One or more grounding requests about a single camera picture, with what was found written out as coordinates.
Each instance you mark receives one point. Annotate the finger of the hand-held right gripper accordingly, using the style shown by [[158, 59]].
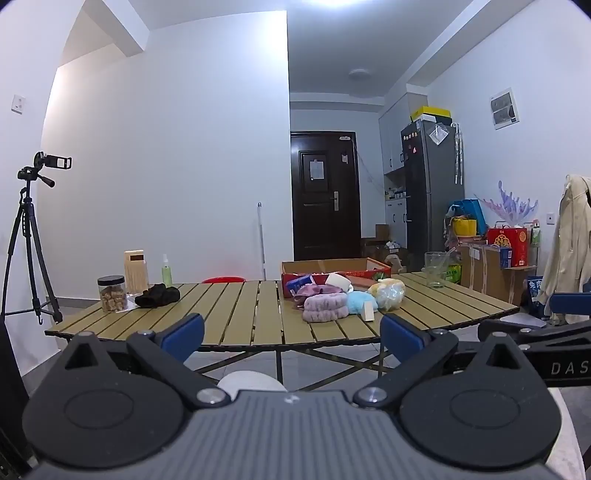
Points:
[[531, 331], [570, 303]]

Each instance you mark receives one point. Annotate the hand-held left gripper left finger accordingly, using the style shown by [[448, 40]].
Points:
[[182, 334]]

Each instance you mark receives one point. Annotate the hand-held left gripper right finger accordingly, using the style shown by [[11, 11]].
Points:
[[401, 337]]

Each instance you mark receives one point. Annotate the white foam block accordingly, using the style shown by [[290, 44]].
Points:
[[368, 313]]

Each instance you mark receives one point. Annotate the yellow plush toy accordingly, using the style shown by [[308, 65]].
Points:
[[383, 285]]

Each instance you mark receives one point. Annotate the pale fluffy plush toy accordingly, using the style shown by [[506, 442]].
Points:
[[358, 302]]

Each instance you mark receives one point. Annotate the lavender fluffy headband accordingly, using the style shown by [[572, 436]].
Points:
[[325, 308]]

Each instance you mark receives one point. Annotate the white foam cylinder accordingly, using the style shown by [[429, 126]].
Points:
[[337, 280]]

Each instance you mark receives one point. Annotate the purple satin hair bonnet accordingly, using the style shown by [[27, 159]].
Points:
[[318, 290]]

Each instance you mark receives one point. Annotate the orange cardboard box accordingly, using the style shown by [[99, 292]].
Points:
[[332, 265]]

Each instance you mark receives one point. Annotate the blue tissue packet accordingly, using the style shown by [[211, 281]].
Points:
[[299, 284]]

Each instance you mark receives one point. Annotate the blue and white bag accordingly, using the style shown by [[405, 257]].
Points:
[[536, 290]]

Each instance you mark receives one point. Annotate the crumpled clear plastic bag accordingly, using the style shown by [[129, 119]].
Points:
[[395, 299]]

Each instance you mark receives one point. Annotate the black cloth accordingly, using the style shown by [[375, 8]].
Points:
[[157, 296]]

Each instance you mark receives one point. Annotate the green spray bottle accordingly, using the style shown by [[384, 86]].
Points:
[[166, 274]]

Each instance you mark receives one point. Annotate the beige jacket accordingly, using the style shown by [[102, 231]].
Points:
[[568, 240]]

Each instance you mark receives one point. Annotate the large brown cardboard box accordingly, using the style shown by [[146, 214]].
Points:
[[489, 281]]

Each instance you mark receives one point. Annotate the red plastic bucket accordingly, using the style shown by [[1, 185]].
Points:
[[223, 279]]

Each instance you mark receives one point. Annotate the clear glass cup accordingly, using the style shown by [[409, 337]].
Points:
[[435, 272]]

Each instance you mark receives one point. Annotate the clear snack jar black lid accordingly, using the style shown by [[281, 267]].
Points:
[[112, 295]]

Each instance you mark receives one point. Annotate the green packet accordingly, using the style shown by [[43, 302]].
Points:
[[453, 274]]

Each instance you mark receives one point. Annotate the white round stool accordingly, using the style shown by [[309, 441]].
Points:
[[251, 381]]

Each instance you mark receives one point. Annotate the red gift box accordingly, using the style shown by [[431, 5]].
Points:
[[508, 244]]

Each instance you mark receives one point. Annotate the purple coral decoration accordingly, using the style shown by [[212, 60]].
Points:
[[508, 207]]

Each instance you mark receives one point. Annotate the grey base cabinet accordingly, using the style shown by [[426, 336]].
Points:
[[396, 221]]

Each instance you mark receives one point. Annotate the white mop pole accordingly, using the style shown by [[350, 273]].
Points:
[[262, 240]]

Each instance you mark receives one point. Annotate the yellow bucket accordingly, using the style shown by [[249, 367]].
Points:
[[464, 227]]

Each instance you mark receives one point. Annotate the blue shopping bag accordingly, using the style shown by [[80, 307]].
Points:
[[475, 212]]

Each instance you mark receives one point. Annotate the dark brown door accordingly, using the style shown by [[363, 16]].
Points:
[[325, 221]]

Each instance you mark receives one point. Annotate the dark grey refrigerator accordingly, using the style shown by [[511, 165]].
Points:
[[427, 198]]

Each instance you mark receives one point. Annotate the black panel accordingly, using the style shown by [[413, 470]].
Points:
[[10, 392]]

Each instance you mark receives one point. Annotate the white paper notice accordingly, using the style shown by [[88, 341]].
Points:
[[316, 169]]

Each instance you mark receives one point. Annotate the white electrical panel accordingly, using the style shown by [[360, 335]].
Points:
[[503, 109]]

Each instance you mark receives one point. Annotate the yellow and black box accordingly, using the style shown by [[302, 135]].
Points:
[[431, 114]]

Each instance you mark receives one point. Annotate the round ceiling lamp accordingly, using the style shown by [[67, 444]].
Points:
[[360, 74]]

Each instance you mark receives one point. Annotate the black folding table frame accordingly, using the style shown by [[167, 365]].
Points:
[[279, 364]]

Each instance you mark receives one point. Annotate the grey wall cabinet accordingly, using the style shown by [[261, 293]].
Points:
[[392, 138]]

